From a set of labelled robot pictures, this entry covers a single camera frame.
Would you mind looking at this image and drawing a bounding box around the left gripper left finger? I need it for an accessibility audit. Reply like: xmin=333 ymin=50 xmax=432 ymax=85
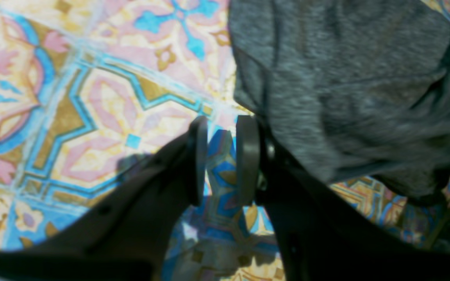
xmin=0 ymin=116 xmax=207 ymax=281

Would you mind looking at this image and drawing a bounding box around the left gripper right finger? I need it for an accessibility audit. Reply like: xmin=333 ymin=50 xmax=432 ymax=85
xmin=236 ymin=116 xmax=450 ymax=281

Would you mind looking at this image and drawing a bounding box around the grey t-shirt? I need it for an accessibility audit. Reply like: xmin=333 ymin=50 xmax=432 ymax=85
xmin=227 ymin=0 xmax=450 ymax=199

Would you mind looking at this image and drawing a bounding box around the patterned tile tablecloth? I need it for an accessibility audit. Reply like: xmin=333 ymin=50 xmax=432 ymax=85
xmin=0 ymin=0 xmax=450 ymax=281

